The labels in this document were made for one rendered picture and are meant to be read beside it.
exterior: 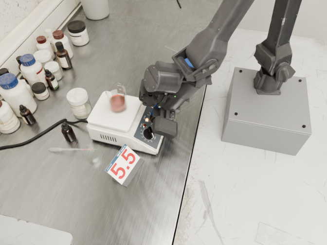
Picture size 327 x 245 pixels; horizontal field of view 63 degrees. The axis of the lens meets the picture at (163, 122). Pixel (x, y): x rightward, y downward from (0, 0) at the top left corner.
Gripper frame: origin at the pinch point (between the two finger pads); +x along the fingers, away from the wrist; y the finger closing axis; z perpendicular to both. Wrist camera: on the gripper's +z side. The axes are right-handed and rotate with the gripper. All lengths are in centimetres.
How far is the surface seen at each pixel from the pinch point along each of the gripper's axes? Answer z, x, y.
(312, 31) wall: -117, 9, -119
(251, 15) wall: -77, 26, -127
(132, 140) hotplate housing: 4.2, 5.2, 7.8
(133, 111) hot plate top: 5.8, 3.4, 0.2
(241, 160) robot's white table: -24.3, -4.7, 9.0
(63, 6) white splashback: 34, 29, -56
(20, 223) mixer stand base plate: 23.3, 18.8, 29.8
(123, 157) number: 4.7, 8.2, 11.8
